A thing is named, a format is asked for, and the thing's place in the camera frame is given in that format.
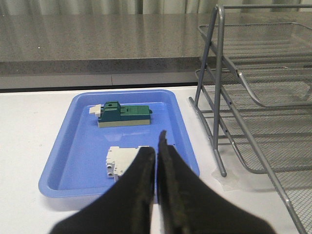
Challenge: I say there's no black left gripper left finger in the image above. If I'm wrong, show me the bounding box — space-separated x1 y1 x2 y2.
50 147 156 234

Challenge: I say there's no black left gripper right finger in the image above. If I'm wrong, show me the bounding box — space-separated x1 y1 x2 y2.
157 131 274 234

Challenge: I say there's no silver mesh tray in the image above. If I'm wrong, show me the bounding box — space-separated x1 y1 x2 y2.
202 109 312 234
192 74 312 176
198 22 312 108

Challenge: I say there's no clear adhesive tape patch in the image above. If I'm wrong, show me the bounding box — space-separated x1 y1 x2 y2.
211 169 240 192

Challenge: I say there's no white circuit breaker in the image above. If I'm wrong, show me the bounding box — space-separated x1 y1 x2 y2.
106 145 149 182

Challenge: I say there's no blue plastic tray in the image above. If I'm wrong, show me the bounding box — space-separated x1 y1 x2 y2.
39 90 199 198

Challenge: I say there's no dark grey counter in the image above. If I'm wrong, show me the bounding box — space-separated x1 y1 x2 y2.
0 12 312 90

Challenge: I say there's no green electrical switch module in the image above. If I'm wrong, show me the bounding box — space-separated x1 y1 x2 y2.
89 101 153 128

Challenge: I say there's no silver metal rack frame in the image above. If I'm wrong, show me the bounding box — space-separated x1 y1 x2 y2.
190 5 312 234

